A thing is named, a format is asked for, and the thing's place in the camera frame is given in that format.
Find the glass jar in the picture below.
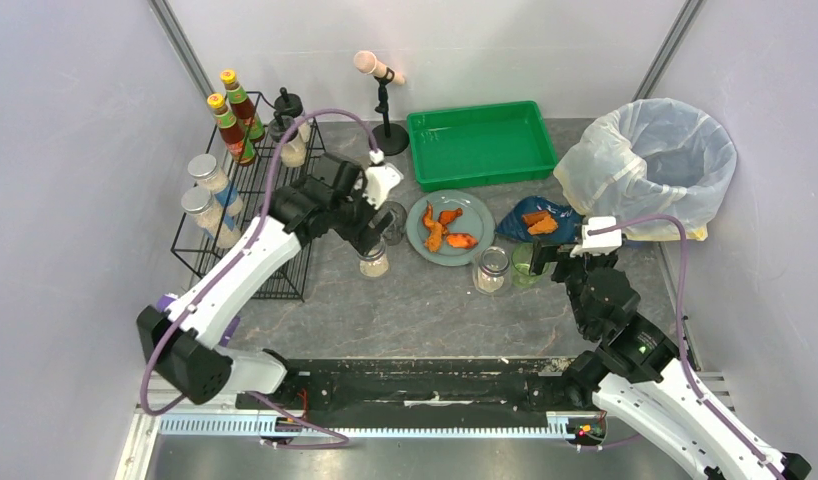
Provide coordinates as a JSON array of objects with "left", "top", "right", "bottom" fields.
[{"left": 472, "top": 246, "right": 511, "bottom": 296}]

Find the orange breaded food piece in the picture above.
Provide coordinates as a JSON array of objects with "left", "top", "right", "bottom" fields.
[{"left": 528, "top": 216, "right": 558, "bottom": 235}]

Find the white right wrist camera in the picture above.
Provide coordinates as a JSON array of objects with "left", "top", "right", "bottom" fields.
[{"left": 570, "top": 216, "right": 623, "bottom": 257}]

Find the black wire rack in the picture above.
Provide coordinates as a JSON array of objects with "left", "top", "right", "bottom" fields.
[{"left": 171, "top": 91, "right": 329, "bottom": 301}]

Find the black lid spice jar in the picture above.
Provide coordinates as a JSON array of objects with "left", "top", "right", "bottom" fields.
[{"left": 267, "top": 111, "right": 311, "bottom": 168}]

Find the green plastic tray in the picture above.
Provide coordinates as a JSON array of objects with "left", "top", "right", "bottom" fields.
[{"left": 406, "top": 101, "right": 559, "bottom": 192}]

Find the blue label spice jar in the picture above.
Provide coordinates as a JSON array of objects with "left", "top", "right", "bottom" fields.
[
  {"left": 187, "top": 153, "right": 244, "bottom": 217},
  {"left": 180, "top": 186, "right": 241, "bottom": 249}
]

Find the orange chicken drumstick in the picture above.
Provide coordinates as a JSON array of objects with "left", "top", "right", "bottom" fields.
[{"left": 437, "top": 208, "right": 463, "bottom": 227}]

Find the trash bin with plastic bag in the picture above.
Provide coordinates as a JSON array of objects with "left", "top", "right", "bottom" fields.
[{"left": 553, "top": 98, "right": 738, "bottom": 241}]

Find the beige microphone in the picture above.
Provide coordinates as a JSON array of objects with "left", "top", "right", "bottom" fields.
[{"left": 353, "top": 50, "right": 406, "bottom": 86}]

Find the purple plastic base cover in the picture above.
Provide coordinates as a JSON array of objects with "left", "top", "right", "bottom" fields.
[{"left": 155, "top": 294, "right": 241, "bottom": 347}]

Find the orange chicken wing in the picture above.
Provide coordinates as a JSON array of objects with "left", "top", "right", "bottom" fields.
[{"left": 422, "top": 203, "right": 447, "bottom": 237}]

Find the sauce bottle yellow cap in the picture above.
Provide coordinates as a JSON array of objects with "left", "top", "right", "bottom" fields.
[{"left": 206, "top": 93, "right": 256, "bottom": 166}]

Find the orange fried chicken piece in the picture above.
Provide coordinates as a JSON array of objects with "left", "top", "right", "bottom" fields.
[{"left": 445, "top": 233, "right": 479, "bottom": 250}]

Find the green glass cup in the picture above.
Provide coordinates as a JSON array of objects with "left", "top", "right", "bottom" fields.
[{"left": 511, "top": 243, "right": 543, "bottom": 288}]

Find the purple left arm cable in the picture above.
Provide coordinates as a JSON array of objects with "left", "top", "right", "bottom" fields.
[{"left": 138, "top": 108, "right": 384, "bottom": 450}]

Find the dark blue leaf plate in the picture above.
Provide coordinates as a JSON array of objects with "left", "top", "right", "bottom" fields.
[{"left": 495, "top": 196, "right": 583, "bottom": 243}]

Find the grey round plate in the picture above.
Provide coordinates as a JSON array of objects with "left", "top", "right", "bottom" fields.
[{"left": 405, "top": 190, "right": 496, "bottom": 267}]

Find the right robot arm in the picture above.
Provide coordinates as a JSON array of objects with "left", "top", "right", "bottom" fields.
[{"left": 529, "top": 240, "right": 812, "bottom": 479}]

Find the small glass jar rice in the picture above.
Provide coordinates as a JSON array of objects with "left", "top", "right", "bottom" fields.
[{"left": 358, "top": 242, "right": 390, "bottom": 278}]

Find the black knob lid jar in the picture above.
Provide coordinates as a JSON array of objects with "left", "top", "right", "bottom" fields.
[{"left": 274, "top": 87, "right": 311, "bottom": 143}]

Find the brown fried food piece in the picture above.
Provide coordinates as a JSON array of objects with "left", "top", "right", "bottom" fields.
[{"left": 521, "top": 210, "right": 550, "bottom": 227}]

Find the orange breaded chicken strip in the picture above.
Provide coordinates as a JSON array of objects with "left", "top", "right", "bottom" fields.
[{"left": 424, "top": 224, "right": 445, "bottom": 253}]

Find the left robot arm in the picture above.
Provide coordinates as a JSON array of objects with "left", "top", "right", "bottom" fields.
[{"left": 136, "top": 153, "right": 403, "bottom": 405}]

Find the black microphone stand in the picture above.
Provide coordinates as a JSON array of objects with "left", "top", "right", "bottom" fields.
[{"left": 373, "top": 67, "right": 410, "bottom": 156}]

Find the smoky grey glass cup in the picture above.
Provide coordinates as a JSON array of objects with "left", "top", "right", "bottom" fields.
[{"left": 381, "top": 201, "right": 407, "bottom": 246}]

